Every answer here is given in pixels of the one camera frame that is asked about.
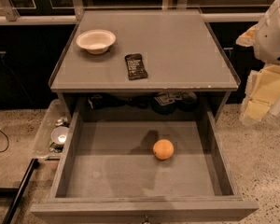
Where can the dark clutter behind drawer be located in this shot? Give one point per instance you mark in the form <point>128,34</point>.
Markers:
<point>163,103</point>

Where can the black bar on floor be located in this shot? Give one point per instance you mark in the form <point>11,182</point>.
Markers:
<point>18,192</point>

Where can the grey cabinet counter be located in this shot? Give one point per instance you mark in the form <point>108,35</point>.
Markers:
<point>179,50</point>

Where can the small white cup in bin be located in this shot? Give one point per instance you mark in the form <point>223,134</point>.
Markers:
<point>59,135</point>

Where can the open grey top drawer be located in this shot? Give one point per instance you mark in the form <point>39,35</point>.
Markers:
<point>108,172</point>

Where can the black snack packet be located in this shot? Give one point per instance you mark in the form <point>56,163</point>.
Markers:
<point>135,66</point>

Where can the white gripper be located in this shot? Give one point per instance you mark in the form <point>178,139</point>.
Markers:
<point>272,39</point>

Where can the metal railing frame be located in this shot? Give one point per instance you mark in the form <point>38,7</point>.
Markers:
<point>42,12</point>

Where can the orange fruit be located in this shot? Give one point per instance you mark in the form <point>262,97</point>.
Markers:
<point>163,149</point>

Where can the clear plastic storage bin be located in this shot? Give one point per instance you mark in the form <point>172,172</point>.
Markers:
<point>55,117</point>

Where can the white paper bowl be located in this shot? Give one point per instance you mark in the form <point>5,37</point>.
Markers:
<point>96,41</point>

